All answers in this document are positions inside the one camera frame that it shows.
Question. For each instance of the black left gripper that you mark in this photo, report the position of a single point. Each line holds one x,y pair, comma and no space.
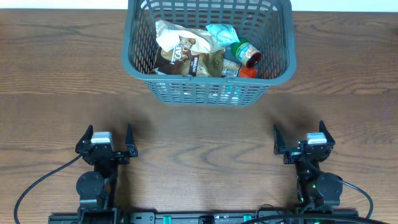
120,154

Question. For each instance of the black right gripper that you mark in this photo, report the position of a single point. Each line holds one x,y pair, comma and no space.
292,154

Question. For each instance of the orange pasta packet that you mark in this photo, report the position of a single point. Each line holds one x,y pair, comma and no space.
236,70

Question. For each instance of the green lid jar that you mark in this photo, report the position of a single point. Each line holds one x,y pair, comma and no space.
246,53

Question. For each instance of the gold brown coffee bag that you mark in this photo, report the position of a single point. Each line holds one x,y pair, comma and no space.
181,60

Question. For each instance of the cream paper pouch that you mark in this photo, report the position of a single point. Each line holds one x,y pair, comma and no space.
170,35

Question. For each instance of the teal tissue pack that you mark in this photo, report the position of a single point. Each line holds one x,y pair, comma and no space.
225,34

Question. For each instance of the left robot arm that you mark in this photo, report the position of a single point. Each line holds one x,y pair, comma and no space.
97,188

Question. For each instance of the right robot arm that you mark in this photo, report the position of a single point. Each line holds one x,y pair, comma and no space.
318,190

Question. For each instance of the grey plastic basket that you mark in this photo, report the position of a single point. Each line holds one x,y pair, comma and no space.
267,25

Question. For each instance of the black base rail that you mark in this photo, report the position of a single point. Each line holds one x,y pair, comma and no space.
116,216

